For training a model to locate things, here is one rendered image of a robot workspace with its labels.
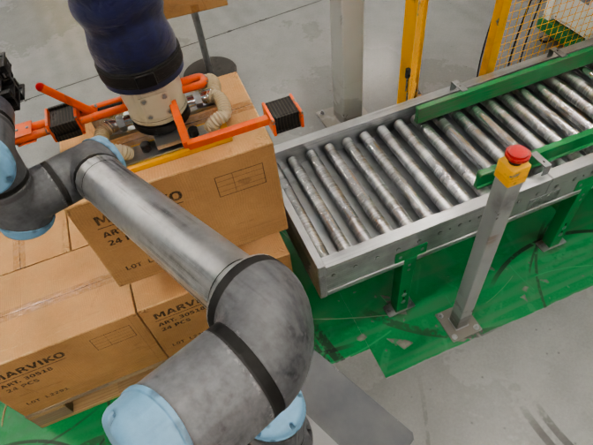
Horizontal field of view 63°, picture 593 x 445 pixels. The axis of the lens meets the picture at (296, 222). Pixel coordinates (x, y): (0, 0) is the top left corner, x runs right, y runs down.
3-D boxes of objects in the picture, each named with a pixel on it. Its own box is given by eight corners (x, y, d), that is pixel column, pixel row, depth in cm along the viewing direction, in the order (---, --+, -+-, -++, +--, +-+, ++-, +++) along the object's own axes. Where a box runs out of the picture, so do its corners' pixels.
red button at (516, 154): (517, 150, 145) (521, 139, 141) (533, 164, 140) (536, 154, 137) (497, 157, 143) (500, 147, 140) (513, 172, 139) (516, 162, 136)
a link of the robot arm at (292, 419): (319, 428, 113) (321, 401, 100) (264, 485, 105) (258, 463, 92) (275, 382, 120) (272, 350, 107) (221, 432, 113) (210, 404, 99)
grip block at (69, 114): (83, 115, 140) (74, 98, 135) (86, 135, 134) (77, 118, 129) (54, 124, 138) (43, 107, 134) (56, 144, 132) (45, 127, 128)
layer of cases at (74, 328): (233, 165, 276) (218, 109, 245) (299, 305, 215) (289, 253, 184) (18, 238, 256) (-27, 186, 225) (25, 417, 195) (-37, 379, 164)
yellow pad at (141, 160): (224, 121, 147) (221, 108, 143) (233, 141, 141) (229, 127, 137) (114, 156, 142) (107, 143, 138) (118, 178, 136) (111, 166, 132)
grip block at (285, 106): (293, 108, 131) (291, 93, 127) (304, 126, 126) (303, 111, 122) (264, 117, 130) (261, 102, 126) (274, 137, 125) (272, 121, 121)
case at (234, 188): (255, 157, 195) (236, 71, 164) (288, 229, 170) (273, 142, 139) (107, 205, 186) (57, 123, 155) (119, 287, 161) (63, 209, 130)
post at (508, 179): (460, 313, 222) (517, 150, 144) (469, 325, 218) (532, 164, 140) (447, 319, 220) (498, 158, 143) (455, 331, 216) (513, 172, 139)
